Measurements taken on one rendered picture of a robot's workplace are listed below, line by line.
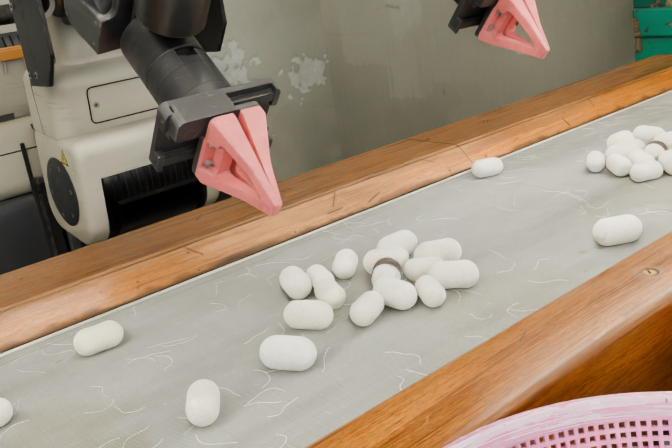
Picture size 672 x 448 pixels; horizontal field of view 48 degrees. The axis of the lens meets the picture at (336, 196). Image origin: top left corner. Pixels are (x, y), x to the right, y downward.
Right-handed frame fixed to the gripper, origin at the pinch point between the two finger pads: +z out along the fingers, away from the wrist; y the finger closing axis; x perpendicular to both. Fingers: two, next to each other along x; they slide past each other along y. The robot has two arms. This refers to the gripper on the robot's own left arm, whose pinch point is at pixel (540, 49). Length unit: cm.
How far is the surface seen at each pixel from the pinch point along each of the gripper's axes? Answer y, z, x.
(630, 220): -20.4, 23.8, -7.3
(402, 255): -33.8, 15.6, 0.5
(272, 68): 94, -136, 144
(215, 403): -55, 21, -3
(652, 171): -5.8, 19.3, -2.5
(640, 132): 5.0, 13.1, 1.8
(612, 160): -5.6, 15.7, -0.2
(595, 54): 124, -44, 65
